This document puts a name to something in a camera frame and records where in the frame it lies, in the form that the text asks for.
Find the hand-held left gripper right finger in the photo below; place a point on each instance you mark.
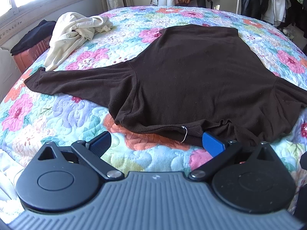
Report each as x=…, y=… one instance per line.
x=212, y=145

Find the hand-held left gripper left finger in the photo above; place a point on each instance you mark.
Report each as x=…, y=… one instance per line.
x=100, y=142

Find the dark brown shirt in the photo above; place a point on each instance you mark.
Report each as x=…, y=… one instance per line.
x=191, y=76

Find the floral quilt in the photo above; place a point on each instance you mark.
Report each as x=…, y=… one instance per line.
x=72, y=115

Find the white bed sheet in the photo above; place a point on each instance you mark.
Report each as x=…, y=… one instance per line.
x=9, y=172

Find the cream printed garment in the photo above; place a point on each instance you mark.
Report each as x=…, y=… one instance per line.
x=67, y=38

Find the orange suitcase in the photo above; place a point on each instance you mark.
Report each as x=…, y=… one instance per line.
x=28, y=55

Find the black cloth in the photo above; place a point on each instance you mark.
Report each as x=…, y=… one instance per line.
x=31, y=36

